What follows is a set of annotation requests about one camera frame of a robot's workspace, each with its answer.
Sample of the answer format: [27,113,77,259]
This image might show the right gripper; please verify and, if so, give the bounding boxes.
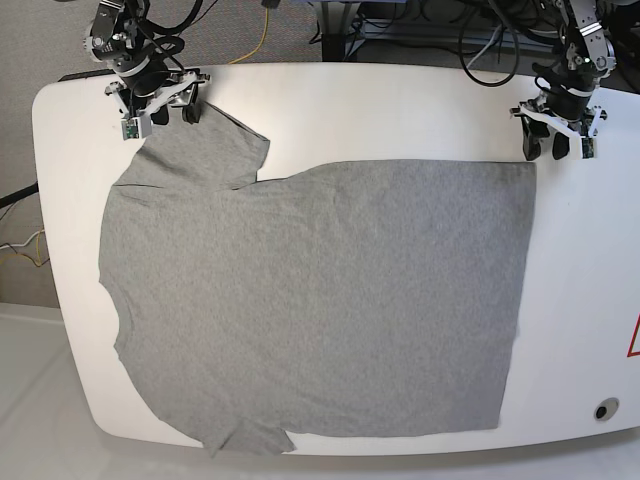
[105,67,209,125]

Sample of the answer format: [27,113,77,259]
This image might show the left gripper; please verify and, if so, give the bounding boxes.
[510,87,608,160]

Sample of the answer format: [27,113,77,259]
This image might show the grey T-shirt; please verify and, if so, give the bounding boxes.
[99,106,537,454]

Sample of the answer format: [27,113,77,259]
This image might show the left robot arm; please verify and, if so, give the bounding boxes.
[456,1,617,162]

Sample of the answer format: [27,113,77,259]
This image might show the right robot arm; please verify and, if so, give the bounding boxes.
[84,1,209,140]

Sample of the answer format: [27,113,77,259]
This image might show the black bar behind table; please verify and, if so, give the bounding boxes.
[58,69,113,82]

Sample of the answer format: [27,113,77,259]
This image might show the red triangle sticker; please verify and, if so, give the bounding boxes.
[627,317,640,358]

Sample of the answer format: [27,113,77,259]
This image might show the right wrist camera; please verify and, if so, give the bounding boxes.
[120,115,153,141]

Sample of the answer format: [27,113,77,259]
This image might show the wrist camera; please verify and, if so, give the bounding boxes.
[120,115,153,141]
[581,136,596,159]

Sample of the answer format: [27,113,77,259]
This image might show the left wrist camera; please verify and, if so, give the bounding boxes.
[581,136,596,159]

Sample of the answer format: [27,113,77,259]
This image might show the white cable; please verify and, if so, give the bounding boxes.
[464,24,503,70]

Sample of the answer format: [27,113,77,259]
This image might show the yellow cable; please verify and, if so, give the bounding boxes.
[228,8,271,66]

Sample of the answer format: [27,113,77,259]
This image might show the aluminium frame rail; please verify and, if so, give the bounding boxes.
[343,11,591,70]

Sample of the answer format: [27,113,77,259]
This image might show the black table leg post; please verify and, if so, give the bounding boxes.
[321,32,346,63]

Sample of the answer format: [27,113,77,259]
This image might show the white and yellow floor cables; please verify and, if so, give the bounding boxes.
[0,229,49,269]

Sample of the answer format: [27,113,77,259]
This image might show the black table mount hole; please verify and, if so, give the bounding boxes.
[594,397,620,422]

